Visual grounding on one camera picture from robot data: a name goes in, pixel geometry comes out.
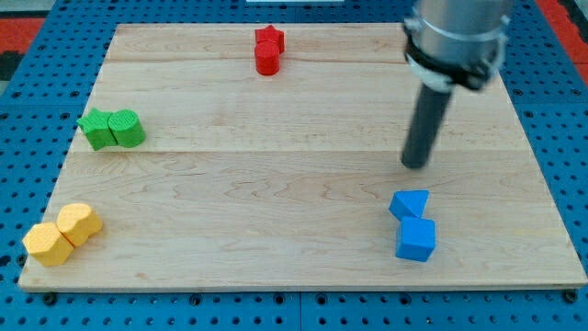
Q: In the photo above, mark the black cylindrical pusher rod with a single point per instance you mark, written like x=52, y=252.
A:
x=429, y=112

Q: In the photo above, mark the blue triangle block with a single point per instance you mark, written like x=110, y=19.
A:
x=408, y=203

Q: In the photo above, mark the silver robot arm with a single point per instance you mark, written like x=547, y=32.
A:
x=449, y=43

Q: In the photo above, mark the blue cube block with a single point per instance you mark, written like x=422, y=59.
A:
x=415, y=239

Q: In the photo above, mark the wooden board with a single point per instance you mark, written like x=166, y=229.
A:
x=283, y=183

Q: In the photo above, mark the red cylinder block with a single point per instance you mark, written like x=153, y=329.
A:
x=266, y=55

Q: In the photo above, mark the red star block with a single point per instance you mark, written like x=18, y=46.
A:
x=271, y=34

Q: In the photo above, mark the green cylinder block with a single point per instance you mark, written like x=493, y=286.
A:
x=126, y=128

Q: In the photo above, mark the green star block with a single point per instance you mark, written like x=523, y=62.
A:
x=95, y=127

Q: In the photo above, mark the yellow heart block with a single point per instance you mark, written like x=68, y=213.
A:
x=77, y=222

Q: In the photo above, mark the yellow hexagon block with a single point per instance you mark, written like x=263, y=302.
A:
x=45, y=243

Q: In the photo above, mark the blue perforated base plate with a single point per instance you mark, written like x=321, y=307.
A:
x=52, y=83

